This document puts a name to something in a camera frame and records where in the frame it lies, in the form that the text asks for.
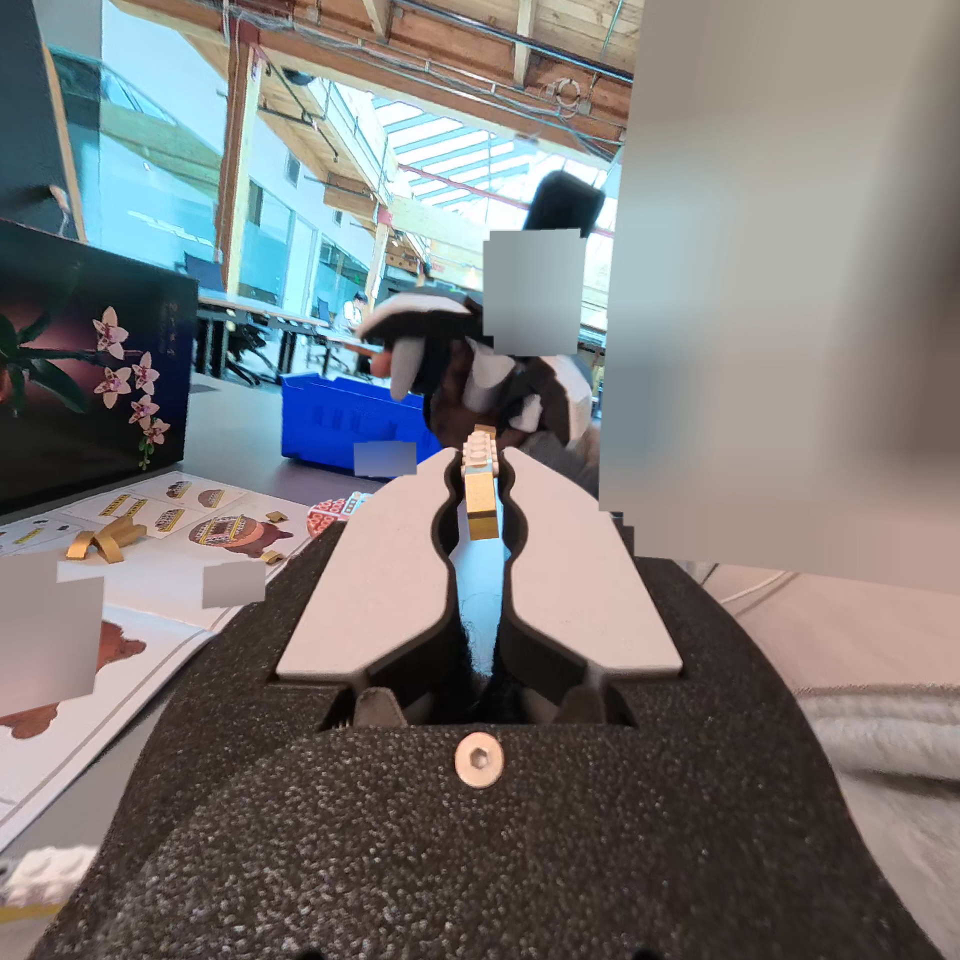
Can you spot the small brick assembly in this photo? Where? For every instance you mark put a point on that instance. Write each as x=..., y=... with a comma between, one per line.
x=480, y=488

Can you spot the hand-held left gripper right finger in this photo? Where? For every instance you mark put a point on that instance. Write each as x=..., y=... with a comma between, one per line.
x=585, y=600

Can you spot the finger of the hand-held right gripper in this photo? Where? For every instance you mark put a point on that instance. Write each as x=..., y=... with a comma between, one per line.
x=489, y=383
x=567, y=398

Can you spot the black flower print box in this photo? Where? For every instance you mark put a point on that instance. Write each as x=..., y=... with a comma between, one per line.
x=90, y=375

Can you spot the brick pot model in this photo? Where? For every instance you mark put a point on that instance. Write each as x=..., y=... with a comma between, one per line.
x=327, y=518

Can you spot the white instruction booklet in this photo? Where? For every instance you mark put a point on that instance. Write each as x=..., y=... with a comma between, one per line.
x=150, y=600

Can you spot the background office desks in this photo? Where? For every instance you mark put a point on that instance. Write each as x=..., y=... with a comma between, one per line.
x=270, y=323

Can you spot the blue plastic bin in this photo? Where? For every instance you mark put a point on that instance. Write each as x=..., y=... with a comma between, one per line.
x=338, y=420

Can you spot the person's right hand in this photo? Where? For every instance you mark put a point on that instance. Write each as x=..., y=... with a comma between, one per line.
x=423, y=368

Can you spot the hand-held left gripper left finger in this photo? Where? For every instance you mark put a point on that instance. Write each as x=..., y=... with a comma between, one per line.
x=375, y=600

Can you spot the black panel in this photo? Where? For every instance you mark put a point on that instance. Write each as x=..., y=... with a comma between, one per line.
x=23, y=105

